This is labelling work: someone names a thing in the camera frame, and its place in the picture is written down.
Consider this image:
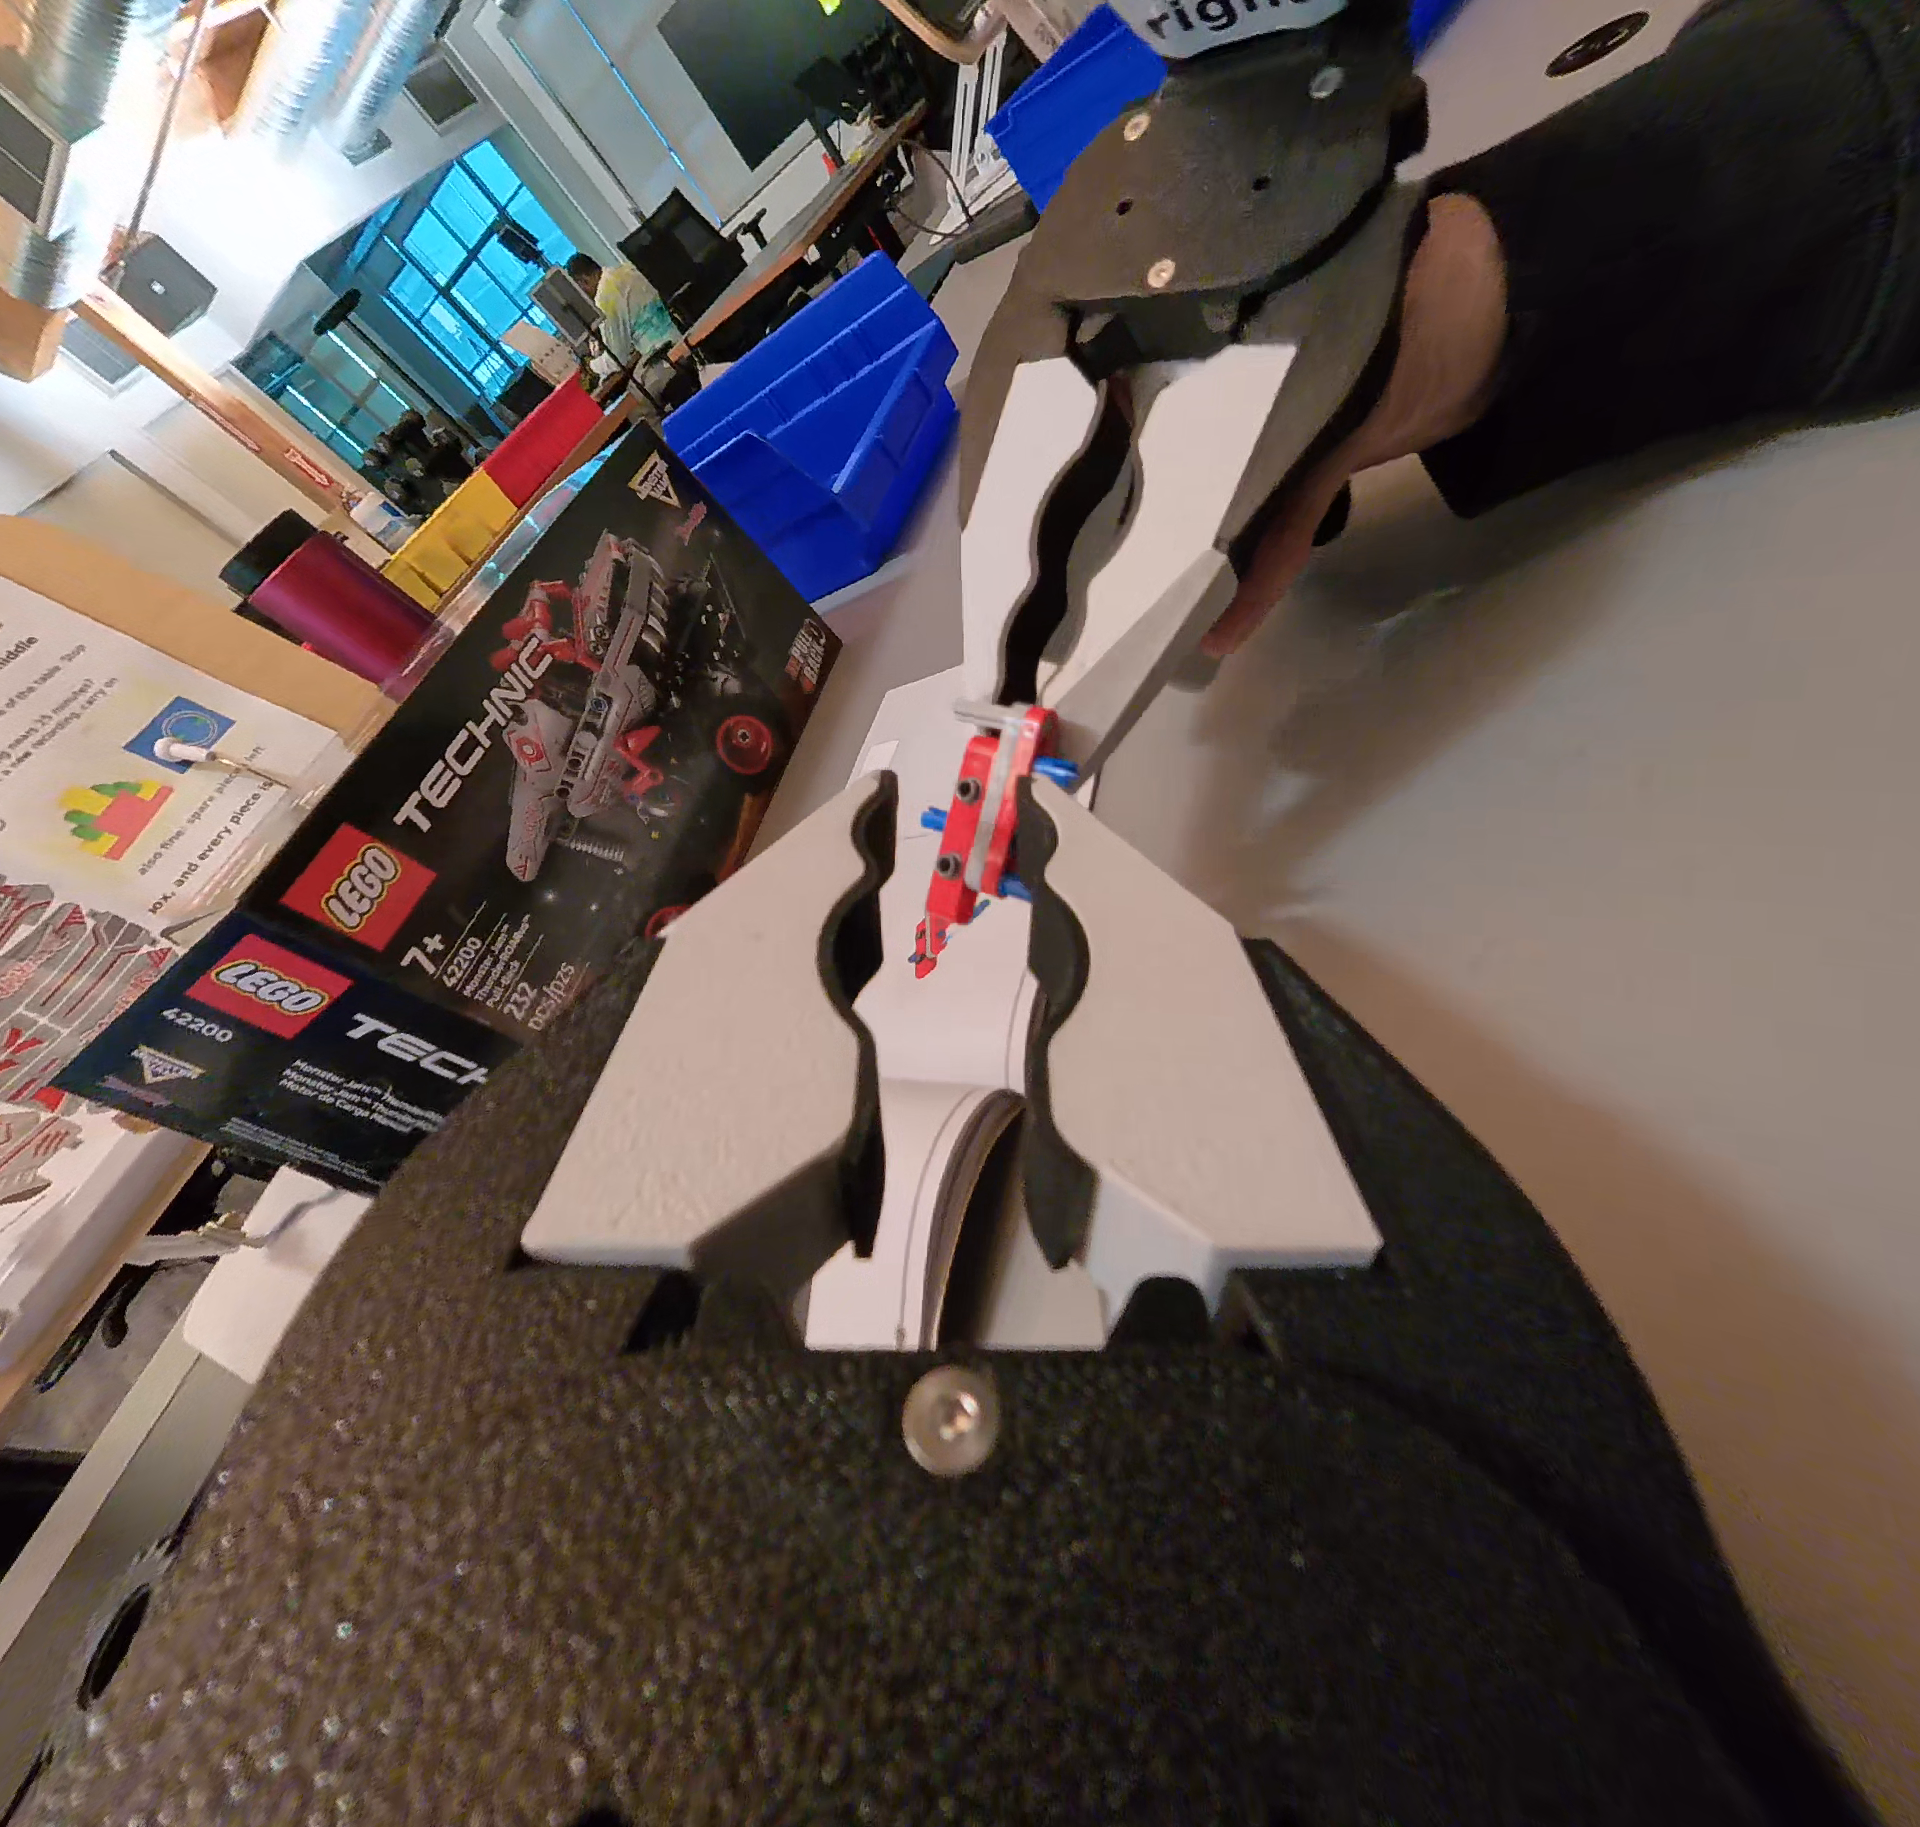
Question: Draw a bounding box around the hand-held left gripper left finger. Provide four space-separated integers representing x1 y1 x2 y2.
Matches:
519 768 905 1351

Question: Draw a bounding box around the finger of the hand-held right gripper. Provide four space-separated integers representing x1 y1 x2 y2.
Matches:
957 359 1119 730
1042 343 1300 796

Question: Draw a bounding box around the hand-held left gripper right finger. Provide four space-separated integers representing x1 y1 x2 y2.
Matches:
1021 788 1384 1331

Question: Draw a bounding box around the red toy brick assembly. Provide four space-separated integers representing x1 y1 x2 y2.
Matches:
907 703 1081 981

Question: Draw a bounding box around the person's right forearm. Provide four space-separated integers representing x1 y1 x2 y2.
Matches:
1417 0 1920 516

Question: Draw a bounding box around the person's right hand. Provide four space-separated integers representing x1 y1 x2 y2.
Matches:
1199 192 1514 661

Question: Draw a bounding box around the black toy set box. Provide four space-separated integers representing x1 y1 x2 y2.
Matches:
52 418 844 1190

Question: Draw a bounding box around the black computer monitor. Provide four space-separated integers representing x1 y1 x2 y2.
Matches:
622 192 747 329

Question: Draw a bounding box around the large dark screen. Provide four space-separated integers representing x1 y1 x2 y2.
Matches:
657 0 962 171

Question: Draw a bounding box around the red storage bin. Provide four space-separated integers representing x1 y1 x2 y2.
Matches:
481 372 633 502

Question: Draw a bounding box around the yellow storage bin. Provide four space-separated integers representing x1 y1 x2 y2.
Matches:
381 468 527 606

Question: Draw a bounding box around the magenta cylinder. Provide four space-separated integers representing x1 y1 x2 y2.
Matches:
246 537 443 689

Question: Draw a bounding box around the grey red sticker sheet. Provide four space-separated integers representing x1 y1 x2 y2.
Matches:
0 882 182 1245

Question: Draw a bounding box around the printed instruction sheet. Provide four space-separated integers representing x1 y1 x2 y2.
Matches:
0 574 338 929

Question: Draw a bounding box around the cardboard box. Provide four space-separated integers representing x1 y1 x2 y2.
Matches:
0 513 378 750

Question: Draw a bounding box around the black speaker box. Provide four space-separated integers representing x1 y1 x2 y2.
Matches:
121 237 218 344

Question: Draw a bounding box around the black desk cable grommet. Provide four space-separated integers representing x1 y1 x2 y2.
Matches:
1545 24 1670 81

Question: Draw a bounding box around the silver ventilation duct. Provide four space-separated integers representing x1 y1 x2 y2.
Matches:
246 0 498 150
0 0 228 284

